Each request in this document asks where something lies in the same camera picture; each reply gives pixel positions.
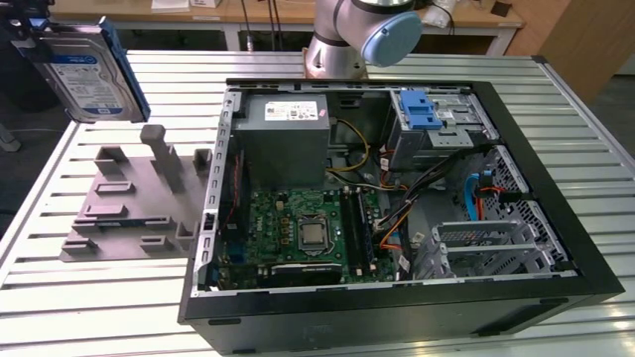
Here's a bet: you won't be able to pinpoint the black cable with metal plug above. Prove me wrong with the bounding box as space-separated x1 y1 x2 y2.
240 0 254 50

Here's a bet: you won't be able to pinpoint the black PC case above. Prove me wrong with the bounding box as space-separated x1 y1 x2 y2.
176 77 625 356

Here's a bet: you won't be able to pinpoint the green motherboard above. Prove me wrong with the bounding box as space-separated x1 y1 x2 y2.
217 187 397 289

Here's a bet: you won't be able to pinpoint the white paper sheet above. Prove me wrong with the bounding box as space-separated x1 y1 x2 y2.
150 0 189 14

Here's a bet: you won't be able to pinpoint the black graphics card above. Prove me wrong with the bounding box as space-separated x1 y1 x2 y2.
257 262 342 287

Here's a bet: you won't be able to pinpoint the black cable bundle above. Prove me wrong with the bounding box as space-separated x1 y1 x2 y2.
373 144 500 231
396 222 416 282

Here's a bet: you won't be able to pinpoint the black RAM slot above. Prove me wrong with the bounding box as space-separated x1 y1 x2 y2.
357 189 377 272
342 187 361 275

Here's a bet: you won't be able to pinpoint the metal CPU socket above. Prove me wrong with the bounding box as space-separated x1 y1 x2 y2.
296 213 332 258

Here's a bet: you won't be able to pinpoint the grey desk foot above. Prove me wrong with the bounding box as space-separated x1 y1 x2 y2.
0 122 21 153

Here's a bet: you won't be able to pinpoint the wooden desk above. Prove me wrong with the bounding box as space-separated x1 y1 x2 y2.
48 0 527 57

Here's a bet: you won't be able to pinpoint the yellow wires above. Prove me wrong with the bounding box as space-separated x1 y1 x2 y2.
326 118 370 174

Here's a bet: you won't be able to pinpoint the grey parts rack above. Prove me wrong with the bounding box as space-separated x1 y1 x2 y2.
57 124 214 263

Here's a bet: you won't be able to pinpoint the grey power supply unit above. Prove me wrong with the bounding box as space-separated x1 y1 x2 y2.
232 92 330 190

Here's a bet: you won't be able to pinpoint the multicolour power wire bundle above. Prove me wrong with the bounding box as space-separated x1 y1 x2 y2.
326 169 412 191

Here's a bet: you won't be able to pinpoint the blue plastic drive latch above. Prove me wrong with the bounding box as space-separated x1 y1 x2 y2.
398 90 442 130

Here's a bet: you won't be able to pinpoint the light blue wire with label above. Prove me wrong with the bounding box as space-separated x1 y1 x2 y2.
381 230 412 271

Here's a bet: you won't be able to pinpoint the blue data wire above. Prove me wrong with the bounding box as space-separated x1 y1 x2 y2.
464 169 497 224

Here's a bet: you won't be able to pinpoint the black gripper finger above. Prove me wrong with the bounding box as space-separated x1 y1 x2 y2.
30 29 54 64
0 0 40 60

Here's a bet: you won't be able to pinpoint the orange red wire bundle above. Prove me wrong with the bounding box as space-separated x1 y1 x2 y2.
378 219 410 251

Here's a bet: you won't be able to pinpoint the silver CPU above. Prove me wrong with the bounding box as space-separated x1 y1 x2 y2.
300 222 329 245

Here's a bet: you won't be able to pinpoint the hard disk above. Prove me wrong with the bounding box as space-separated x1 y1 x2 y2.
9 14 150 124

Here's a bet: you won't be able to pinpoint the brown wooden cabinet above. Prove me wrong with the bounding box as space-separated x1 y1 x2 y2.
505 0 635 105

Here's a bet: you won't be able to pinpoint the metal optical drive cage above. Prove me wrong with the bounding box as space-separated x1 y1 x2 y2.
385 89 500 172

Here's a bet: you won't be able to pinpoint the orange wire with black plug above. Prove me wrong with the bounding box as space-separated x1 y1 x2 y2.
473 185 529 224

